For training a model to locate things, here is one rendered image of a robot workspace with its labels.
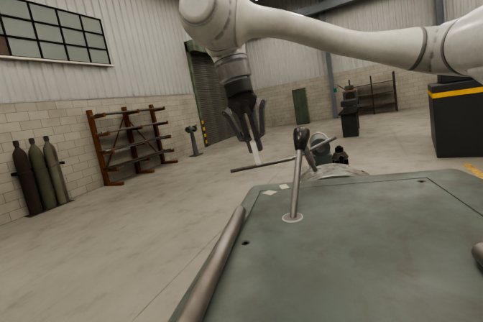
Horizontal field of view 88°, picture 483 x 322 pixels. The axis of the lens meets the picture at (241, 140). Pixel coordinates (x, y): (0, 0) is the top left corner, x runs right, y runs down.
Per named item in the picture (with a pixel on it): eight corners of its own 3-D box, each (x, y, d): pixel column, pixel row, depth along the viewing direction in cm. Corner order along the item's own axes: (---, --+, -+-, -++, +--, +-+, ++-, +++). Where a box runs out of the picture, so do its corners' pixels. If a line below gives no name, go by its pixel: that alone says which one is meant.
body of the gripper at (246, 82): (254, 77, 71) (262, 108, 71) (226, 85, 73) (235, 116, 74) (247, 75, 63) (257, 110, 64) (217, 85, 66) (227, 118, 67)
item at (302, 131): (313, 152, 46) (309, 126, 45) (295, 154, 47) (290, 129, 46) (312, 147, 50) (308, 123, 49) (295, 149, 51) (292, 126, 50)
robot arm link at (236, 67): (221, 67, 73) (226, 87, 74) (208, 63, 65) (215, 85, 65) (249, 57, 71) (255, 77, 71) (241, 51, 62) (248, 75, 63)
